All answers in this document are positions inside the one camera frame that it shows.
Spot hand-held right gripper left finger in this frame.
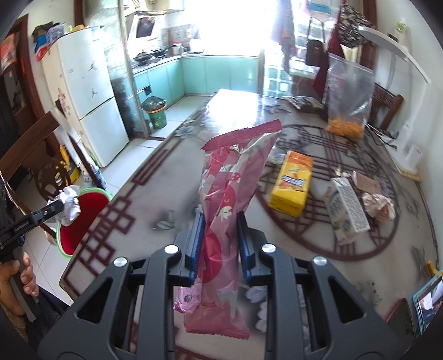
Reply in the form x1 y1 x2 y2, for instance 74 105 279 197
38 212 206 360

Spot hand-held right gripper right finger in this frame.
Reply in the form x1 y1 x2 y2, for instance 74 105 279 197
236 211 409 360

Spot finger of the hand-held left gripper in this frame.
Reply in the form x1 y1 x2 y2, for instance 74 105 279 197
28 200 66 224

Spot white paper ball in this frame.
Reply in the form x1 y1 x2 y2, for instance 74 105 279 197
48 185 82 228

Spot red bucket green rim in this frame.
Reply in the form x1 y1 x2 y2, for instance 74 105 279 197
55 186 115 259

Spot pink wrapper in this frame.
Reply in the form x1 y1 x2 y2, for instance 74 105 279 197
173 119 283 340

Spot orange yellow box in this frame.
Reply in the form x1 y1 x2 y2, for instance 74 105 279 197
268 150 314 218

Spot clear plastic wrapper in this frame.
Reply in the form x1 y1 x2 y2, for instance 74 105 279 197
268 145 290 165

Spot white milk carton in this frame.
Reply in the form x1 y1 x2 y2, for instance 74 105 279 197
324 177 371 246

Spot brown cardboard piece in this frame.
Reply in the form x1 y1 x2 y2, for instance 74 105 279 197
352 171 383 195

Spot patterned wrapper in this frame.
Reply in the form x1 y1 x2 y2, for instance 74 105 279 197
361 192 397 222

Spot green kitchen trash bin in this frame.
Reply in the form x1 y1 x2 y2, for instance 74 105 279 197
141 96 168 131

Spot person's left hand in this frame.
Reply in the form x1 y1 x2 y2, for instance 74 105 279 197
0 252 41 316

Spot yellow bag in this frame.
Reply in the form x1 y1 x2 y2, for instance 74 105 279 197
58 145 79 184

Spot carved dark wooden chair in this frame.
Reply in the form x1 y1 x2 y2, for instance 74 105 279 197
0 107 84 243

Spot white refrigerator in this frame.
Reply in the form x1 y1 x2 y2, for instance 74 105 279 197
42 26 131 169

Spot dark snack packet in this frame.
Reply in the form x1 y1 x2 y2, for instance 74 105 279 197
285 95 326 113

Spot red hanging decoration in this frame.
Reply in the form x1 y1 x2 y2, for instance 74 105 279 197
0 32 18 75

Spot blue red carton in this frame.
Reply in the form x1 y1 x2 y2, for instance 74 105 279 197
34 36 56 62

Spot teal kitchen base cabinets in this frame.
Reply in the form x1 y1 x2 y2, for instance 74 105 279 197
133 55 260 112

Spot dark red flat case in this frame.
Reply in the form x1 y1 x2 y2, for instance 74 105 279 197
385 297 416 336

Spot white power strip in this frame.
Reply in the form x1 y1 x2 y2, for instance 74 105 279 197
366 124 399 150

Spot zip bag with orange snacks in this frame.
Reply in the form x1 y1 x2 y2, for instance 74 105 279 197
325 52 376 139

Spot clear plastic container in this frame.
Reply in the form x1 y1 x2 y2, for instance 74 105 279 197
47 24 66 42

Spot dark green cloth bundle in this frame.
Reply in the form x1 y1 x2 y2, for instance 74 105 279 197
32 22 56 38

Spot white cup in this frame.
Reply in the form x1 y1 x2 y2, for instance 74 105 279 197
406 145 423 167

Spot phone showing video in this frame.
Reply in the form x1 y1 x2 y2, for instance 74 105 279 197
411 273 443 336

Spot dark red hanging cloth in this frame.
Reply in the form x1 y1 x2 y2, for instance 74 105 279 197
313 24 343 91

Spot plain wooden chair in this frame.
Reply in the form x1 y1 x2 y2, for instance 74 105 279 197
366 83 404 131

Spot black handbag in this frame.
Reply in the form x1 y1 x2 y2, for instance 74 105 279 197
305 17 329 68

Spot range hood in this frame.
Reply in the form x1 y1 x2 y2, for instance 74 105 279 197
127 11 164 43

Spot blue red hanging towel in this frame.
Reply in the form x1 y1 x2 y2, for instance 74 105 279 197
271 0 298 72

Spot black white patterned bag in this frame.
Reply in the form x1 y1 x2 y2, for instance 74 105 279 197
337 4 376 49

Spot white desk lamp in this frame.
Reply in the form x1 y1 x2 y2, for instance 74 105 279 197
358 26 432 171

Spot white blue smiley bag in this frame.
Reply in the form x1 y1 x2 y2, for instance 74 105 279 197
306 0 338 16

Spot black white braided cord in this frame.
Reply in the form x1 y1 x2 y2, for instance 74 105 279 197
0 169 30 217

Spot teal wall cabinet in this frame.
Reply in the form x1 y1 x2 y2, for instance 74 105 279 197
136 0 185 15

